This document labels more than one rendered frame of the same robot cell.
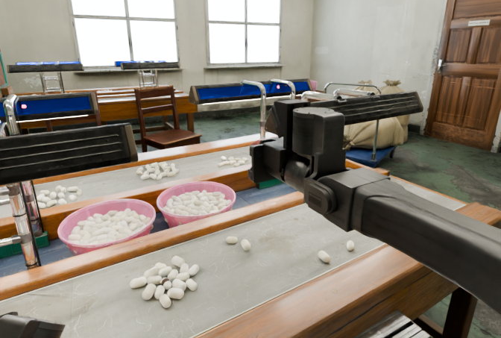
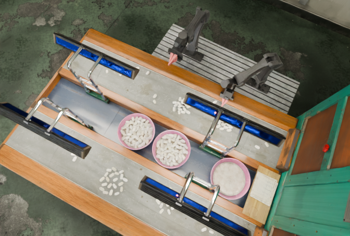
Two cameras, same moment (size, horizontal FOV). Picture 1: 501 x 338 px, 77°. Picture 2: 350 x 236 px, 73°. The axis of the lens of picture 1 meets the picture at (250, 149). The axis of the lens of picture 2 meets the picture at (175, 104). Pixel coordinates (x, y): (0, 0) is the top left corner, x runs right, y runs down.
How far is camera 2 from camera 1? 167 cm
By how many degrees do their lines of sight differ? 84
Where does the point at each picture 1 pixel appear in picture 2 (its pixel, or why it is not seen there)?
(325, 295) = (165, 66)
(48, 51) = not seen: outside the picture
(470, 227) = (198, 17)
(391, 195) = (193, 26)
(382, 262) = (144, 57)
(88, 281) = (195, 127)
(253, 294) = (172, 84)
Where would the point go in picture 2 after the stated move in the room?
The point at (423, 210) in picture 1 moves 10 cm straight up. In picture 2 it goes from (196, 22) to (197, 12)
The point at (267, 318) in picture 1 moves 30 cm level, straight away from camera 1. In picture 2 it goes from (180, 74) to (145, 91)
